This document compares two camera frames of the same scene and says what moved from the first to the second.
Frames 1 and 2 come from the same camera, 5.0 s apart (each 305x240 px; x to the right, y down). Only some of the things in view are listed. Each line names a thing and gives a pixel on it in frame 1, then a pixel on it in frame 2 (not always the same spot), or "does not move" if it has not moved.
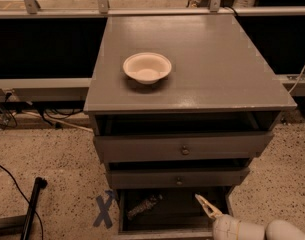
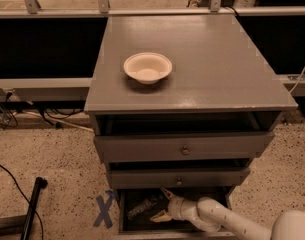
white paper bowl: (147, 67) does not move
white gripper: (225, 226) → (176, 206)
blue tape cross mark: (104, 215) does not move
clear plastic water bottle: (144, 206) does not move
